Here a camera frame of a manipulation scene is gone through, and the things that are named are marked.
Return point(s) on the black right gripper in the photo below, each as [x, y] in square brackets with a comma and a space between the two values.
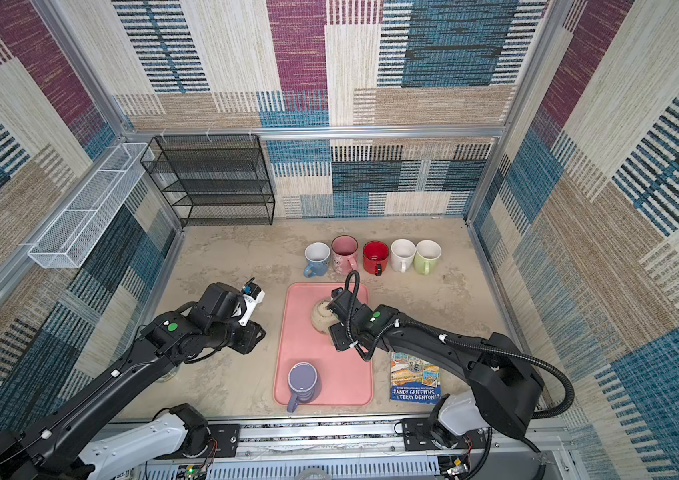
[339, 338]

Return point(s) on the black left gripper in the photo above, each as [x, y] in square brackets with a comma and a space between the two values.
[252, 337]

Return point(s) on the beige speckled ceramic mug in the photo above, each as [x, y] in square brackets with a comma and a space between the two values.
[322, 318]

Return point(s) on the purple ceramic mug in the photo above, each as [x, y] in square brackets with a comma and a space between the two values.
[304, 385]

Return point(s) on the blue ceramic mug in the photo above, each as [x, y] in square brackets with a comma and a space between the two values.
[317, 256]

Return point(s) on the pink patterned glass mug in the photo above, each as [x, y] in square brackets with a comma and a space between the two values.
[344, 254]

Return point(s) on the red ceramic mug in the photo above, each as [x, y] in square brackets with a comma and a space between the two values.
[375, 257]

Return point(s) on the white ceramic mug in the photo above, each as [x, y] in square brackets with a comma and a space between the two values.
[402, 255]

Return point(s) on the light green ceramic mug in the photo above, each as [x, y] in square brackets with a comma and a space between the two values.
[427, 254]

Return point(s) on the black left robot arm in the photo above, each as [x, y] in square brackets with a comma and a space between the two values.
[52, 446]

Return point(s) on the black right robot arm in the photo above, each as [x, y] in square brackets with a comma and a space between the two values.
[504, 387]

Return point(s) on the pink plastic tray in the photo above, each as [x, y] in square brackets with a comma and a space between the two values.
[345, 379]

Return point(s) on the blue treehouse paperback book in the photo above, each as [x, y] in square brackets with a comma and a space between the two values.
[414, 380]

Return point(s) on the round tape roll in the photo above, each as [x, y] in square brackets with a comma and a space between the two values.
[168, 375]

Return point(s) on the aluminium front rail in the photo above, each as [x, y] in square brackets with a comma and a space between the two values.
[343, 447]

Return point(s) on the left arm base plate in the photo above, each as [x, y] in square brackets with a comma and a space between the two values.
[219, 441]

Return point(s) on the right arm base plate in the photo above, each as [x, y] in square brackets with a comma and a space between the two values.
[416, 436]

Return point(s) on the black wire shelf rack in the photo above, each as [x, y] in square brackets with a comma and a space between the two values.
[212, 180]

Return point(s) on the white wire mesh basket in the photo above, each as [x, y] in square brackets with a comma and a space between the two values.
[68, 241]

